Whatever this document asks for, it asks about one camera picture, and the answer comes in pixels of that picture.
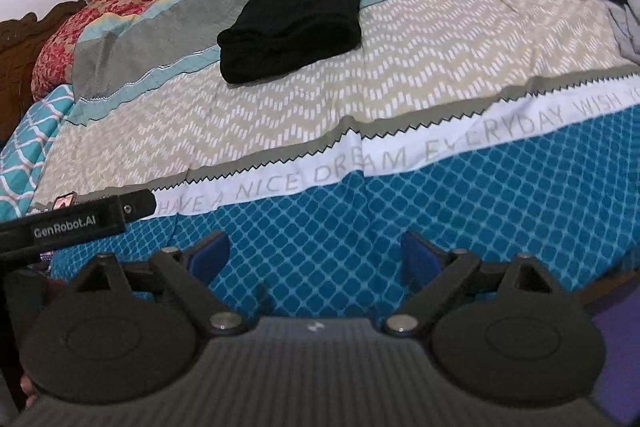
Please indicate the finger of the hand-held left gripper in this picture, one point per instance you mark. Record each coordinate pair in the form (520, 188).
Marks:
(135, 204)

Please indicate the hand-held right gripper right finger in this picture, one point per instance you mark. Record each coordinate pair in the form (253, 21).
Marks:
(417, 253)

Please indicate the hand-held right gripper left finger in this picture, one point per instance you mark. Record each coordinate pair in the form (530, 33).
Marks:
(210, 253)

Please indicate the black pants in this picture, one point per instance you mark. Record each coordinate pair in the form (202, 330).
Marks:
(295, 27)

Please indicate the teal lattice-print blanket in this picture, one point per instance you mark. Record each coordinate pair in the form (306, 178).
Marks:
(30, 147)

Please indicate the dark wooden headboard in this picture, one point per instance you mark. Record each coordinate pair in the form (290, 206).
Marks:
(20, 57)

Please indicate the striped printed bedsheet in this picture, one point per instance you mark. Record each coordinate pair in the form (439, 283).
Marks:
(400, 57)

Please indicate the red patchwork quilt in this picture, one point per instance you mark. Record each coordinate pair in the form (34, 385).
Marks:
(125, 2)

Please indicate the purple mat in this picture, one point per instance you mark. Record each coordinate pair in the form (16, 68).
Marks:
(620, 347)

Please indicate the light grey cloth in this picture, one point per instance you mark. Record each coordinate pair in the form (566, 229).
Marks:
(625, 32)

